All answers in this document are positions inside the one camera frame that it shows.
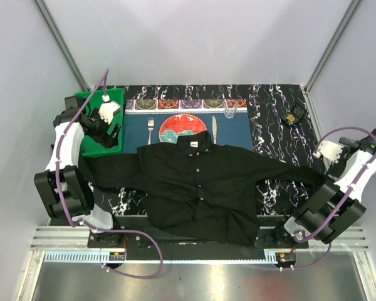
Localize black brooch box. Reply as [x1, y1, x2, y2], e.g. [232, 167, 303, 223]
[282, 102, 306, 127]

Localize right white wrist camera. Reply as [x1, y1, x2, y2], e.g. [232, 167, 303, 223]
[313, 140, 344, 163]

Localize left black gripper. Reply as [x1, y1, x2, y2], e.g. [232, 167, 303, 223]
[86, 108, 121, 149]

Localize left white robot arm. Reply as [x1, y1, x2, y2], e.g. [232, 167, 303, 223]
[34, 95, 123, 248]

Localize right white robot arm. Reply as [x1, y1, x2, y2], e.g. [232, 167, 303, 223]
[272, 129, 376, 249]

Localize green plastic tray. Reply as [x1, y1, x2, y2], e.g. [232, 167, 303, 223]
[81, 88, 125, 157]

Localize silver fork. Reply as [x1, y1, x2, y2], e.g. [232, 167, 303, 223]
[147, 117, 154, 145]

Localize red floral plate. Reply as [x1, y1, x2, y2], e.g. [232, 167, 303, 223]
[159, 114, 207, 144]

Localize black button shirt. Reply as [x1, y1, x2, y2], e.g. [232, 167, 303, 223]
[79, 131, 326, 246]

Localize blue patterned placemat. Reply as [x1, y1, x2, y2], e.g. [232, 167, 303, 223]
[123, 98, 253, 153]

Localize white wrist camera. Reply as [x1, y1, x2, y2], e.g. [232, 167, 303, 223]
[98, 95, 121, 125]
[313, 140, 344, 163]

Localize gold brooch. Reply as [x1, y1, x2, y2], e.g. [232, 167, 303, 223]
[286, 114, 296, 124]

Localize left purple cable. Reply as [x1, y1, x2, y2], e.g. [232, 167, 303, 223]
[55, 68, 164, 278]

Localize silver table knife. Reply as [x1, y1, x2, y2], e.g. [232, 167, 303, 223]
[212, 116, 217, 144]

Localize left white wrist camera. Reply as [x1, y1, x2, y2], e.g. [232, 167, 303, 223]
[98, 95, 121, 125]

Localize clear drinking glass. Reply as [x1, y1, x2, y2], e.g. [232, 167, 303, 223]
[224, 100, 238, 119]

